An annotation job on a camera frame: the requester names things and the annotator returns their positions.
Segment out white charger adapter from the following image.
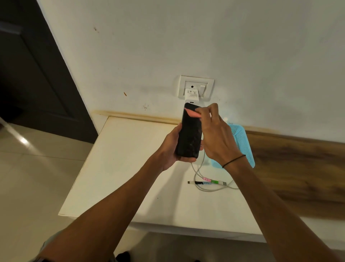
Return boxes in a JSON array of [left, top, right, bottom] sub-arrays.
[[184, 89, 200, 105]]

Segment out person's right forearm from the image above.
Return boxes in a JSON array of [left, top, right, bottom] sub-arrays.
[[223, 156, 341, 262]]

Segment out person's left forearm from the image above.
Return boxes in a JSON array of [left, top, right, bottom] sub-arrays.
[[38, 155, 165, 262]]

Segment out white wall socket plate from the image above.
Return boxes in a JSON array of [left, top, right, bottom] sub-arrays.
[[178, 76, 215, 101]]

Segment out black wrist band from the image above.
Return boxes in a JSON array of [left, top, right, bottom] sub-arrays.
[[222, 154, 246, 168]]

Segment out light blue perforated box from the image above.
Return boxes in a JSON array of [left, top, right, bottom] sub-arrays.
[[210, 123, 256, 169]]

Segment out brown wooden panel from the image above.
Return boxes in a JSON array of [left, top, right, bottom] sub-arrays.
[[244, 130, 345, 220]]

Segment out white charging cable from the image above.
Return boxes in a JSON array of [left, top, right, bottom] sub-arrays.
[[188, 151, 239, 193]]

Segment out dark door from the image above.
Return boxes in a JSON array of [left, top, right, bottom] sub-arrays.
[[0, 0, 98, 144]]

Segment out black smartphone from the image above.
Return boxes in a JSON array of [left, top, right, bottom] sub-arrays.
[[175, 102, 203, 159]]

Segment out person's right hand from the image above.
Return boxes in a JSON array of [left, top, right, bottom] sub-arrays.
[[195, 103, 246, 167]]

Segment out person's left hand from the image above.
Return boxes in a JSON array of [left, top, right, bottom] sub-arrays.
[[154, 123, 204, 172]]

